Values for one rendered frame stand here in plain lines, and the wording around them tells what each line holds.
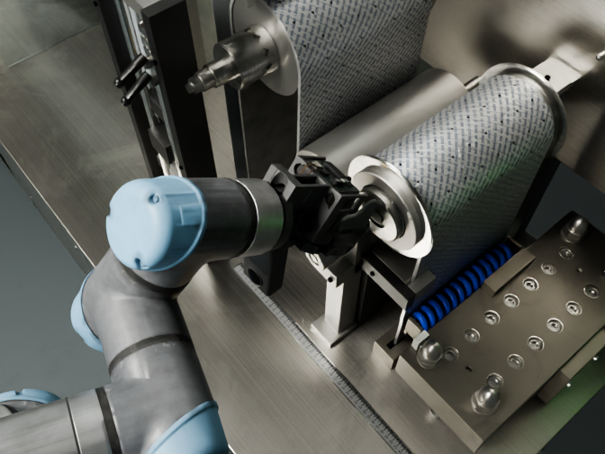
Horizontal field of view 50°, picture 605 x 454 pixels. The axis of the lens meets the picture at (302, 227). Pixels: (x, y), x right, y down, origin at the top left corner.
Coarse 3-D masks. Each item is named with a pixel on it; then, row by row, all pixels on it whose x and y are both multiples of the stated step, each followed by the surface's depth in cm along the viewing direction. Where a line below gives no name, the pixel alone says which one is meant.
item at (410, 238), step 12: (528, 84) 84; (372, 168) 78; (360, 180) 80; (372, 180) 78; (384, 180) 75; (396, 192) 75; (396, 204) 76; (408, 204) 75; (408, 216) 75; (408, 228) 77; (420, 228) 76; (396, 240) 81; (408, 240) 78
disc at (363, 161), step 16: (352, 160) 81; (368, 160) 77; (384, 160) 75; (352, 176) 83; (400, 176) 74; (416, 192) 73; (416, 208) 75; (432, 224) 75; (432, 240) 76; (416, 256) 81
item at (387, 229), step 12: (360, 192) 79; (372, 192) 77; (384, 192) 77; (384, 204) 76; (372, 216) 80; (384, 216) 78; (396, 216) 76; (372, 228) 82; (384, 228) 79; (396, 228) 77; (384, 240) 81
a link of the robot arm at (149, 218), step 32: (128, 192) 51; (160, 192) 50; (192, 192) 52; (224, 192) 56; (128, 224) 51; (160, 224) 49; (192, 224) 51; (224, 224) 54; (256, 224) 58; (128, 256) 52; (160, 256) 50; (192, 256) 53; (224, 256) 57
